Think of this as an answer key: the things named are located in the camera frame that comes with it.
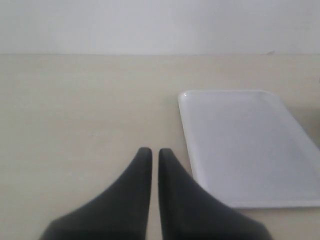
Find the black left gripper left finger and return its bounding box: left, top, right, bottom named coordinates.
left=40, top=147, right=153, bottom=240

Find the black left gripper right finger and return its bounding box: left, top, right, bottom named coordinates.
left=158, top=148, right=272, bottom=240

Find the white rectangular plastic tray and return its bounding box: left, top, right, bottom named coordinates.
left=177, top=90, right=320, bottom=209

